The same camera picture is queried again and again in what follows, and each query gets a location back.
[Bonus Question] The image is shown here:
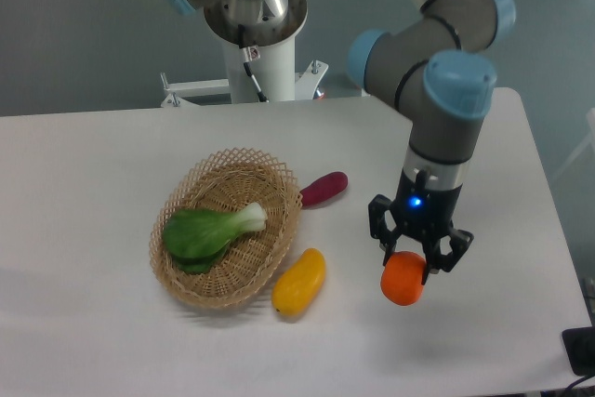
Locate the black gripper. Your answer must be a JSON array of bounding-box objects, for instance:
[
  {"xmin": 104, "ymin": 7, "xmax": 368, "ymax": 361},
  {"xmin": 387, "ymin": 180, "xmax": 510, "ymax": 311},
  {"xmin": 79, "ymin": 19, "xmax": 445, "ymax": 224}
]
[{"xmin": 367, "ymin": 166, "xmax": 475, "ymax": 286}]

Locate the orange fruit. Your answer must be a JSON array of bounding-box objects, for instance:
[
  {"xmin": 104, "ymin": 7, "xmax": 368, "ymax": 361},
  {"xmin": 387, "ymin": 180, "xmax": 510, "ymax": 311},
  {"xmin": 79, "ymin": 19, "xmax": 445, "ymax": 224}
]
[{"xmin": 380, "ymin": 251, "xmax": 426, "ymax": 306}]

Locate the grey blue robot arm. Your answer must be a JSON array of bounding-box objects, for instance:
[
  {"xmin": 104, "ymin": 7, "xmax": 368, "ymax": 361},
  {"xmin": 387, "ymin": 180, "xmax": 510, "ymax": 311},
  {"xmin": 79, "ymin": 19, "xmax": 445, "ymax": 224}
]
[{"xmin": 169, "ymin": 0, "xmax": 516, "ymax": 274}]

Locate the purple sweet potato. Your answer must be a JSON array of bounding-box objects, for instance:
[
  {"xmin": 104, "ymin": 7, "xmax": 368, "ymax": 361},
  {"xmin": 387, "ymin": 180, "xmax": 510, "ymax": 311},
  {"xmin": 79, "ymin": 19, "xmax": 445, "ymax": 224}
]
[{"xmin": 300, "ymin": 171, "xmax": 349, "ymax": 207}]

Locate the yellow mango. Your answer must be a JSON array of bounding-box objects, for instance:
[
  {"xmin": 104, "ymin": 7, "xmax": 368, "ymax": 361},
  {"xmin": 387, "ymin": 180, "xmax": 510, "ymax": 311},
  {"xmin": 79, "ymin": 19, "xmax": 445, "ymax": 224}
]
[{"xmin": 271, "ymin": 248, "xmax": 326, "ymax": 317}]

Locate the woven wicker basket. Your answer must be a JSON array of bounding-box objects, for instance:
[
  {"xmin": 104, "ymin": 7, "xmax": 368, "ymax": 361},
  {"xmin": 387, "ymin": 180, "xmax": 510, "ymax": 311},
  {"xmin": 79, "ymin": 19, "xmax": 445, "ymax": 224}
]
[{"xmin": 150, "ymin": 148, "xmax": 301, "ymax": 309}]

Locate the black device at edge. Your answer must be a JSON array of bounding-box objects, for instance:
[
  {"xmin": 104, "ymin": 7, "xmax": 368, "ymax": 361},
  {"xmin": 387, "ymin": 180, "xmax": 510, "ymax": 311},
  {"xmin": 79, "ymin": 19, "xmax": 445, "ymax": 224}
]
[{"xmin": 562, "ymin": 326, "xmax": 594, "ymax": 376}]

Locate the green bok choy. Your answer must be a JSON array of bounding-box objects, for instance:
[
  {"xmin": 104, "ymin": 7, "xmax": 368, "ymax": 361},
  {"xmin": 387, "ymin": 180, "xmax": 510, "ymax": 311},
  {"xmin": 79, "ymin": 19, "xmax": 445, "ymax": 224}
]
[{"xmin": 162, "ymin": 203, "xmax": 268, "ymax": 273}]

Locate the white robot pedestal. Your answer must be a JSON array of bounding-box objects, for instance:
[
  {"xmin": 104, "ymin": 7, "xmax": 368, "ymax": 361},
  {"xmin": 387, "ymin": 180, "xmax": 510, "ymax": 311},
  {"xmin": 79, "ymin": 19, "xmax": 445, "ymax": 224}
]
[{"xmin": 161, "ymin": 37, "xmax": 329, "ymax": 108}]

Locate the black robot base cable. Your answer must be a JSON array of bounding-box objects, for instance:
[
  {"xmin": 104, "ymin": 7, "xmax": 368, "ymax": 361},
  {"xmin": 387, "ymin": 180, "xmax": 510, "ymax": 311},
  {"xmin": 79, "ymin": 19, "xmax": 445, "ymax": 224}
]
[{"xmin": 237, "ymin": 24, "xmax": 270, "ymax": 103}]

